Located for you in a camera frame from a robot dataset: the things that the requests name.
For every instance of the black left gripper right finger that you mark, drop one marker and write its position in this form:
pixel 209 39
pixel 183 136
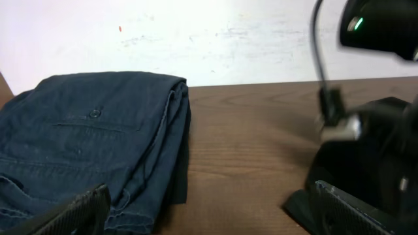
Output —
pixel 337 212

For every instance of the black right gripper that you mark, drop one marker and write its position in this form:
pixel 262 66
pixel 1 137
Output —
pixel 381 25

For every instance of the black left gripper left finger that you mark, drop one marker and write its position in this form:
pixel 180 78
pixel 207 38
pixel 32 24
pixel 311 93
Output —
pixel 85 214

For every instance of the black t-shirt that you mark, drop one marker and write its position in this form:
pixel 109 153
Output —
pixel 379 168

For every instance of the folded dark blue jeans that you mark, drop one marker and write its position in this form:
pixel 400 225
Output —
pixel 127 130

